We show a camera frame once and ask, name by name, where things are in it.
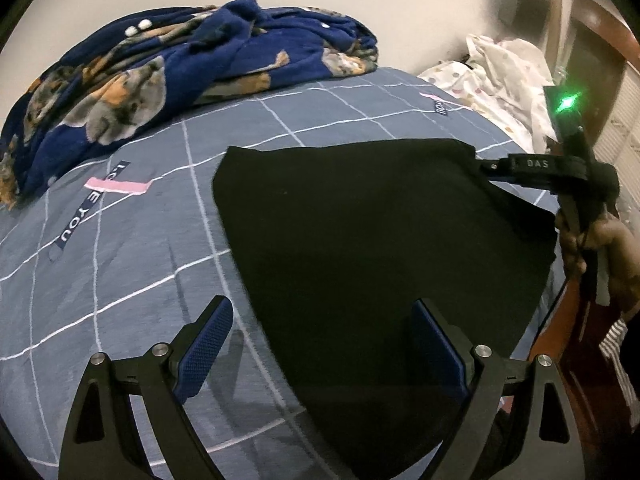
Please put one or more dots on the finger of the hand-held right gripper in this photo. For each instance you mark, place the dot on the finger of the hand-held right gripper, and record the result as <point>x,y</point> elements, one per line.
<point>497,167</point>

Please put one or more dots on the blue animal print blanket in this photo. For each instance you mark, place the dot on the blue animal print blanket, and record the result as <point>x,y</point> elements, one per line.
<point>240,25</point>

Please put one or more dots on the wooden door frame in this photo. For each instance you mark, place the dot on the wooden door frame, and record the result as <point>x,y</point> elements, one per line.
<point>600,20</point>

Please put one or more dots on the blue checked bed sheet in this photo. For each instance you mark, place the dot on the blue checked bed sheet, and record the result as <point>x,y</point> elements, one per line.
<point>125,260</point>

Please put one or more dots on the person's right hand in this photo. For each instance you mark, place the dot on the person's right hand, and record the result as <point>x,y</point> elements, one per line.
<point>570,242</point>

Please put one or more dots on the black pants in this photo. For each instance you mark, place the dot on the black pants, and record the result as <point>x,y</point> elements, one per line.
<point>375,235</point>

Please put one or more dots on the white dotted cloth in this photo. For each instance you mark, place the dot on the white dotted cloth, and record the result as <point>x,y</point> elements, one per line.
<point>500,75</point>

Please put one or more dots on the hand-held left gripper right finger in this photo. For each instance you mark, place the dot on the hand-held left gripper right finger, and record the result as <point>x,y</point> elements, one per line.
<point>435,345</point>

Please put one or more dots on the wooden bed frame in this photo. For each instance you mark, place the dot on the wooden bed frame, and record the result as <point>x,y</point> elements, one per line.
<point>565,345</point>

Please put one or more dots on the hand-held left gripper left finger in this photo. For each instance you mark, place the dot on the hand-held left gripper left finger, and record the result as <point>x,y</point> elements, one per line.
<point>205,345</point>

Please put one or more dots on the striped shirt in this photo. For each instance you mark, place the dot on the striped shirt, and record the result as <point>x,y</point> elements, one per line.
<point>617,355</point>

